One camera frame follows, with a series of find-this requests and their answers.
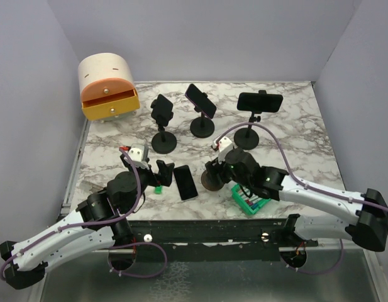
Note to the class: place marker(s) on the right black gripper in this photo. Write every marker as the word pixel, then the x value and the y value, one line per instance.
pixel 214 167

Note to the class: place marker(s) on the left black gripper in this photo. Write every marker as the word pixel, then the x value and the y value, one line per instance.
pixel 166 172

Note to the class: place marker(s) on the wood base phone stand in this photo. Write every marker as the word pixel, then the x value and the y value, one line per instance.
pixel 213 181

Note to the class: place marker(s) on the grey silver phone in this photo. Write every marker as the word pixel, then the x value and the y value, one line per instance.
pixel 185 183

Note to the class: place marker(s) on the black phone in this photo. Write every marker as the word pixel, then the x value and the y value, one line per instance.
pixel 259 102

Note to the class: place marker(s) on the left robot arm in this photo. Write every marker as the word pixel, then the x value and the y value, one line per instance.
pixel 99 222

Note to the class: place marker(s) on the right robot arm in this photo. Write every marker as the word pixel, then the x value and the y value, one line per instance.
pixel 359 217

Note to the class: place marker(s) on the left black phone stand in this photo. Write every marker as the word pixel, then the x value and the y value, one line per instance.
pixel 164 142

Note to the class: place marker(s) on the black phone stand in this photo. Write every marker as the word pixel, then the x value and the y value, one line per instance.
pixel 203 126
pixel 164 142
pixel 247 138

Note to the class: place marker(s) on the right black phone stand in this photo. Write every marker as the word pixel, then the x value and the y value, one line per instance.
pixel 247 138

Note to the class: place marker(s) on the middle black phone stand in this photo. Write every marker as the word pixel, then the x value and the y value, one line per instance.
pixel 203 126

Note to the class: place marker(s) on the phone on left stand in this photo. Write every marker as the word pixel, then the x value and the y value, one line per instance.
pixel 162 110

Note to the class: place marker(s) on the green highlighter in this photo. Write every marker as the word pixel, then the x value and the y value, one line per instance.
pixel 158 189

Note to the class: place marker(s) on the markers in bin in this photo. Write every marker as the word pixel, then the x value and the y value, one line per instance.
pixel 250 199

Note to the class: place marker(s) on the green plastic bin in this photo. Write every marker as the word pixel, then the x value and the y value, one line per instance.
pixel 240 202

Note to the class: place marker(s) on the orange drawer box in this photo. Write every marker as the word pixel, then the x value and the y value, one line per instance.
pixel 106 85

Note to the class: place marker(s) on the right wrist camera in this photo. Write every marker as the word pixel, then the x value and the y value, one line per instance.
pixel 222 145

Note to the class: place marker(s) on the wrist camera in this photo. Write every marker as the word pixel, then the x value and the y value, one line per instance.
pixel 136 155
pixel 222 145

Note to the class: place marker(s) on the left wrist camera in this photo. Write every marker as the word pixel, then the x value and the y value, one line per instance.
pixel 136 155

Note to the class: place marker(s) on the black table front rail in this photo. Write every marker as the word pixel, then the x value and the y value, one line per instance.
pixel 211 240

